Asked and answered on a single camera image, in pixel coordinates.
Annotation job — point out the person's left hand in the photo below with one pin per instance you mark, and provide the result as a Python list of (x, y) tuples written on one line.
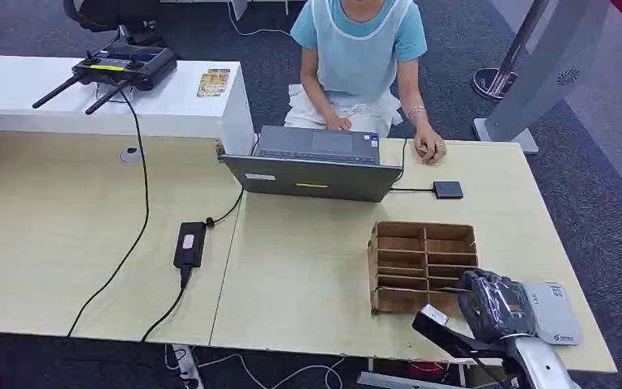
[(430, 146)]

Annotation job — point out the person's right hand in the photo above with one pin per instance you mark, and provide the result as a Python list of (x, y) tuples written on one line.
[(339, 124)]

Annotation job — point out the small black square hub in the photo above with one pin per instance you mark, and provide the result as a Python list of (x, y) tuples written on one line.
[(448, 190)]

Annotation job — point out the grey laptop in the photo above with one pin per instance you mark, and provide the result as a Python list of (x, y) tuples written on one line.
[(315, 169)]

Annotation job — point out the person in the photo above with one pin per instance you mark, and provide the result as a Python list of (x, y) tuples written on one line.
[(356, 59)]

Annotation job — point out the wooden card box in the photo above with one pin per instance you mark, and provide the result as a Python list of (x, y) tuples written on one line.
[(418, 257)]

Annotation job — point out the grey standing panel kiosk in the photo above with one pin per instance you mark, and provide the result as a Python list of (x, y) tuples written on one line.
[(552, 64)]

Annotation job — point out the white raised desk shelf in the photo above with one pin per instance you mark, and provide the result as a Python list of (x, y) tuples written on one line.
[(182, 107)]

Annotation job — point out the black power adapter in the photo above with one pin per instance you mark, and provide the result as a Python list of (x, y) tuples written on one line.
[(190, 244)]

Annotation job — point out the black remote controller with antennas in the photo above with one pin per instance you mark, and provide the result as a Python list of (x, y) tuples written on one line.
[(127, 63)]

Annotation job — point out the red object under desk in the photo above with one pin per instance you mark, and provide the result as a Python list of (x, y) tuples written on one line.
[(427, 370)]

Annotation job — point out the white desk foot bar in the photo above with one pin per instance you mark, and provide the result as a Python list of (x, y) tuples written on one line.
[(391, 381)]

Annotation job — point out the black office chair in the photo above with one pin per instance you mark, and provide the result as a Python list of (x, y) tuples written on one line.
[(111, 15)]

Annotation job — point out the white power strip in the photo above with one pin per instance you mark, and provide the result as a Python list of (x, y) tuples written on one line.
[(184, 366)]

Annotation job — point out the chrome stanchion post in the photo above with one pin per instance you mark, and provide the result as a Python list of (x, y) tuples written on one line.
[(520, 38)]

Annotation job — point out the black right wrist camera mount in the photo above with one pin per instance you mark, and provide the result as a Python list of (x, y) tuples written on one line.
[(441, 330)]

